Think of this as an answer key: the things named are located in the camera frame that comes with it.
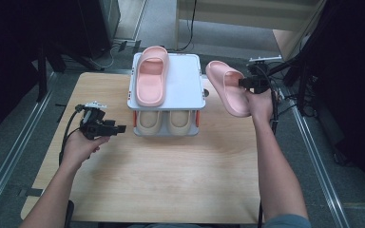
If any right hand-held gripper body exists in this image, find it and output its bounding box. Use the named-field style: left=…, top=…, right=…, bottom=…
left=247, top=54, right=283, bottom=95

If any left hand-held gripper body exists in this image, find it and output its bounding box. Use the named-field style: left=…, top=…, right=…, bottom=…
left=75, top=100, right=119, bottom=141

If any pink slide slipper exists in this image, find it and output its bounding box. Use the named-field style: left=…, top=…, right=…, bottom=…
left=135, top=45, right=171, bottom=108
left=204, top=60, right=252, bottom=119

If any cream perforated clog slipper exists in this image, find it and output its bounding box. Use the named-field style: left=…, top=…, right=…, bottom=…
left=165, top=109, right=194, bottom=137
left=136, top=109, right=164, bottom=137

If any white two-tier shoe rack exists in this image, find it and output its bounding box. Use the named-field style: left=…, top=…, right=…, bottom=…
left=126, top=51, right=207, bottom=138

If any person's right hand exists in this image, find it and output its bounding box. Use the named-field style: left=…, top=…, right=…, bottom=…
left=245, top=89, right=276, bottom=124

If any person's left hand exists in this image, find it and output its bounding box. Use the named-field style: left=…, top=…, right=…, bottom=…
left=59, top=131, right=111, bottom=171

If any beige wooden furniture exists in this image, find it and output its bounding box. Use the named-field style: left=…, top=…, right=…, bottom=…
left=174, top=0, right=326, bottom=51

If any black stand leg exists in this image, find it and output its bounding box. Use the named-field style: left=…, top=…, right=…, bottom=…
left=37, top=44, right=49, bottom=103

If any black cabinet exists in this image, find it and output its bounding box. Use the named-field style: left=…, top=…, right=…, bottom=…
left=75, top=0, right=122, bottom=59

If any grey-blue shirt sleeve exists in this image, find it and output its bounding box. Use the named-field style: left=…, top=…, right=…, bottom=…
left=261, top=214, right=312, bottom=228

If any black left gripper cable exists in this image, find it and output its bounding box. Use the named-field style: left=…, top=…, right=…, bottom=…
left=58, top=104, right=87, bottom=166

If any white floor cable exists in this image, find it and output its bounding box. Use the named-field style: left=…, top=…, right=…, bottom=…
left=89, top=44, right=122, bottom=70

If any black hanging cable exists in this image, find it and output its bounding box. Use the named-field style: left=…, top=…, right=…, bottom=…
left=180, top=0, right=198, bottom=52

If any metal floor rail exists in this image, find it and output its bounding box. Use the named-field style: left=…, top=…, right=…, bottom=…
left=279, top=89, right=351, bottom=228
left=0, top=71, right=56, bottom=219

